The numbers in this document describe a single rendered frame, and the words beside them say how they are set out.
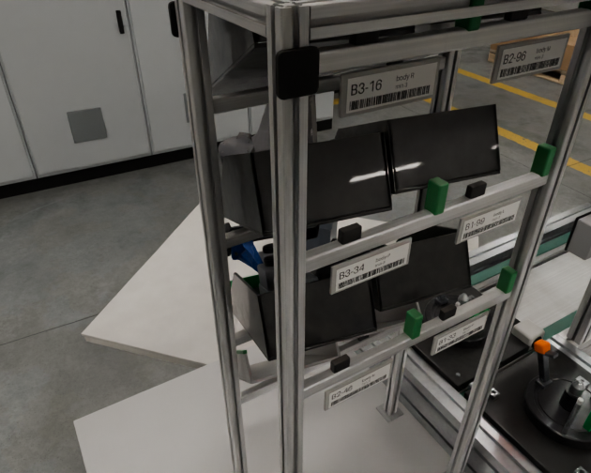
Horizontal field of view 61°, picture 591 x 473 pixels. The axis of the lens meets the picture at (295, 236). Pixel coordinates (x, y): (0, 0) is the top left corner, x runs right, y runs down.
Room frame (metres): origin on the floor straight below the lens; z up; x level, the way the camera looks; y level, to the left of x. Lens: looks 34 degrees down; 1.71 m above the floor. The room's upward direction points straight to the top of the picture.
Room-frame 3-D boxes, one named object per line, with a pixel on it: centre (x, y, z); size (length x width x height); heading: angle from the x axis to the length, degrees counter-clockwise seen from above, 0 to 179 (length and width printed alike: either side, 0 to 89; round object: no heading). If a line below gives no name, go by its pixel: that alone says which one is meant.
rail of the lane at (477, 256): (1.04, -0.50, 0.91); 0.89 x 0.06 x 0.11; 121
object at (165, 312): (1.05, -0.03, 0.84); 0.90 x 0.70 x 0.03; 73
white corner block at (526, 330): (0.73, -0.47, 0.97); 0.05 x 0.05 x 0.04; 31
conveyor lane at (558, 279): (0.90, -0.61, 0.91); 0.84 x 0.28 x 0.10; 121
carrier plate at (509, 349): (0.77, -0.34, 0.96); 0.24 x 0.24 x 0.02; 31
